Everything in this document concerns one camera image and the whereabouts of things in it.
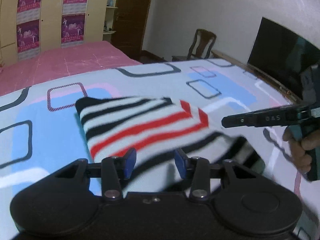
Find cream corner shelf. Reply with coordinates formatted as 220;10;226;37
103;0;118;43

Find wooden bed footboard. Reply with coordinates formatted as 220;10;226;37
211;50;302;103

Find cream yellow wardrobe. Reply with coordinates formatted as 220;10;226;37
1;0;107;67

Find purple poster lower right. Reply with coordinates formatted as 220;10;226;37
61;14;86;45

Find purple poster lower left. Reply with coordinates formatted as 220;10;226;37
16;20;40;53

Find striped black white red sweater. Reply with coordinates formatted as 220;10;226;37
75;96;265;177

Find purple poster upper left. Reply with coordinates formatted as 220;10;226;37
16;0;41;25

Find patterned grey bed sheet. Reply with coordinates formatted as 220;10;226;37
1;59;318;239

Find pink bed sheet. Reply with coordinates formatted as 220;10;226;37
1;41;140;95

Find black flat television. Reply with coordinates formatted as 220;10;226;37
247;17;319;98

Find dark wooden chair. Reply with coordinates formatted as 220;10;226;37
172;29;217;62

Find right hand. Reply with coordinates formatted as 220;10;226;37
283;127;312;173

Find dark brown door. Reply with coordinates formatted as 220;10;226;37
111;0;151;60

